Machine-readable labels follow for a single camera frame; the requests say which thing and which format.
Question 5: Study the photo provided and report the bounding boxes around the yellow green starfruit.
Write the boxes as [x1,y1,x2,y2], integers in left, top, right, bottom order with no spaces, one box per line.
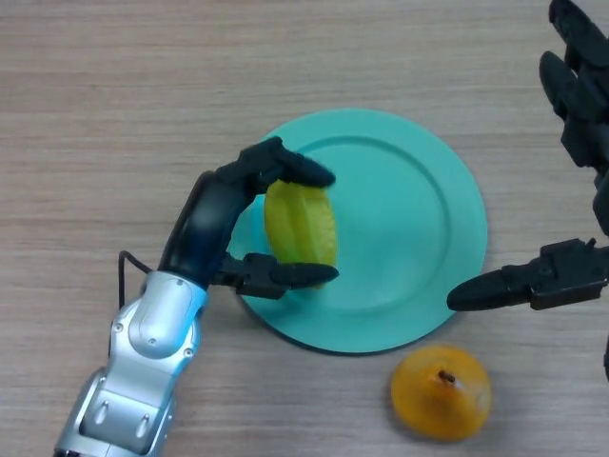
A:
[264,179,340,292]

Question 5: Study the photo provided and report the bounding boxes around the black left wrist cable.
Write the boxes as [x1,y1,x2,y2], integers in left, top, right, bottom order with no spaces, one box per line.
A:
[117,250,154,310]

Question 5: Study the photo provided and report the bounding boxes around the orange pear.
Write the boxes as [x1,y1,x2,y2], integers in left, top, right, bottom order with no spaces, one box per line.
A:
[390,346,493,442]

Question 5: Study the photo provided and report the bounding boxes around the green round plate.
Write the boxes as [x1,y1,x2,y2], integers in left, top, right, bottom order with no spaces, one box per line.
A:
[229,108,489,354]

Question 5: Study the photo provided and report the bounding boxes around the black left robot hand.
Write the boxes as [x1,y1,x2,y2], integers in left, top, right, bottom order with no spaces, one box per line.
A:
[158,136,341,301]

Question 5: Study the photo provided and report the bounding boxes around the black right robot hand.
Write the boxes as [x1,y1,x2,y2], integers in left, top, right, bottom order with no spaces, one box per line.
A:
[446,0,609,313]

